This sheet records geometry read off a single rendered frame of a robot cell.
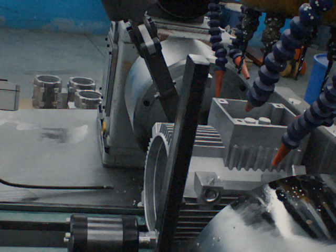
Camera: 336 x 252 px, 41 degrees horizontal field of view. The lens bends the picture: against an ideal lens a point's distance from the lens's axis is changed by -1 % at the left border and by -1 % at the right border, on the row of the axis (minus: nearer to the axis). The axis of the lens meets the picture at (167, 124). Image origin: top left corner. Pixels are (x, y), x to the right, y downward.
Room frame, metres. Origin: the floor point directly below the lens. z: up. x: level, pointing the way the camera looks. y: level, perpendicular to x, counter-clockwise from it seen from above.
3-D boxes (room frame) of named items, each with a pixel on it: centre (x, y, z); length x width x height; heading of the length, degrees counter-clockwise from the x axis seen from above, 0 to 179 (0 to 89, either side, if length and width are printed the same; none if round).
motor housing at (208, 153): (0.63, -0.09, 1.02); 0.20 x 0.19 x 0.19; 106
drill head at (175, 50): (0.98, -0.02, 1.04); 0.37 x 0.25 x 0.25; 15
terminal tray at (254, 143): (0.64, -0.13, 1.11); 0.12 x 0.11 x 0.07; 106
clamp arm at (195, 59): (0.47, -0.02, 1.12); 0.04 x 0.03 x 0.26; 105
